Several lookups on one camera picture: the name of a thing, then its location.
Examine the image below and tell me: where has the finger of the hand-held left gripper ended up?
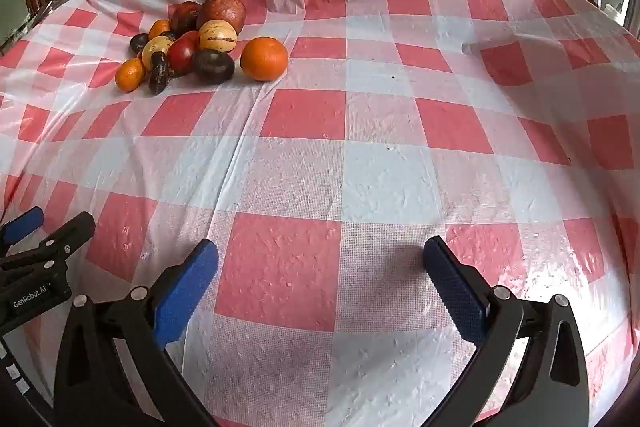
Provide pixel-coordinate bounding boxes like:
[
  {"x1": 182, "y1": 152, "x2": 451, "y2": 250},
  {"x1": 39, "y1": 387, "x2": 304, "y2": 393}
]
[
  {"x1": 0, "y1": 212, "x2": 96, "y2": 282},
  {"x1": 0, "y1": 207, "x2": 45, "y2": 245}
]

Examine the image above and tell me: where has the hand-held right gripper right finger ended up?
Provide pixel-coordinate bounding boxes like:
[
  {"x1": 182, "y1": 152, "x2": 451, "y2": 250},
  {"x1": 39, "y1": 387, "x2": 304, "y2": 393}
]
[{"x1": 422, "y1": 235, "x2": 591, "y2": 427}]

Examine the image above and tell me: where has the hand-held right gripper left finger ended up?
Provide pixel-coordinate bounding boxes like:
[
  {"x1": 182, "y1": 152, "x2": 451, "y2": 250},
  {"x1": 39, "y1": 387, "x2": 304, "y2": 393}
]
[{"x1": 54, "y1": 238, "x2": 221, "y2": 427}]

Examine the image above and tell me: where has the small orange tangerine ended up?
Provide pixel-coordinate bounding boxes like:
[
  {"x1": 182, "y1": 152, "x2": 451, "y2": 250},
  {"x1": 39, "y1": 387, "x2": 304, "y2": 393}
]
[
  {"x1": 148, "y1": 19, "x2": 172, "y2": 42},
  {"x1": 115, "y1": 58, "x2": 147, "y2": 92}
]

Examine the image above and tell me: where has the dark purple oblong fruit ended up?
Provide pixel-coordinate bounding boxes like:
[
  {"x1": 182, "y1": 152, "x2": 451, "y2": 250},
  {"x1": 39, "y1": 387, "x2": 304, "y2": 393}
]
[{"x1": 148, "y1": 52, "x2": 172, "y2": 96}]

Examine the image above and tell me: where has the red tomato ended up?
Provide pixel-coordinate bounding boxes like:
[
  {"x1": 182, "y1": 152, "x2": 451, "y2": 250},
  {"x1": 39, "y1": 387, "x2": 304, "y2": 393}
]
[{"x1": 166, "y1": 31, "x2": 202, "y2": 76}]

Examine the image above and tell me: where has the dark purple round fruit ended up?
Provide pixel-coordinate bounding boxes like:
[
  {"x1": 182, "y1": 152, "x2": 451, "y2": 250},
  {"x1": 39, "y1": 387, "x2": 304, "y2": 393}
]
[{"x1": 192, "y1": 50, "x2": 235, "y2": 80}]

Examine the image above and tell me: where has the large orange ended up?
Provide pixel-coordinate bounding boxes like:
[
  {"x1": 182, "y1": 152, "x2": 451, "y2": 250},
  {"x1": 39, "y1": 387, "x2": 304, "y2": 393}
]
[{"x1": 240, "y1": 36, "x2": 289, "y2": 82}]

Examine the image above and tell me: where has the red white checked tablecloth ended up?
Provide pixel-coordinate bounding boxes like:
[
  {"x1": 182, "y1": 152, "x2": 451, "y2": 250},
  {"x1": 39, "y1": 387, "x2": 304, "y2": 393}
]
[{"x1": 0, "y1": 0, "x2": 640, "y2": 427}]

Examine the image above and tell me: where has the pale striped pepino melon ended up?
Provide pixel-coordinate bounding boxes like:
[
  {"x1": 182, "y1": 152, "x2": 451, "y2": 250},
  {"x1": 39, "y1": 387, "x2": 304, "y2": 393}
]
[
  {"x1": 198, "y1": 19, "x2": 238, "y2": 52},
  {"x1": 141, "y1": 36, "x2": 176, "y2": 70}
]

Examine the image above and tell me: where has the dark red apple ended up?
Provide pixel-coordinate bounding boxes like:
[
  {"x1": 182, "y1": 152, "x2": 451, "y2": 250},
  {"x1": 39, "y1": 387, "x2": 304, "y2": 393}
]
[{"x1": 170, "y1": 1, "x2": 203, "y2": 35}]

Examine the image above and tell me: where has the large red pomegranate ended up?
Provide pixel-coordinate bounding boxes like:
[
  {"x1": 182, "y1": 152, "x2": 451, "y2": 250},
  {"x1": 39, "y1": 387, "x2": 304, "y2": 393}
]
[{"x1": 196, "y1": 0, "x2": 247, "y2": 35}]

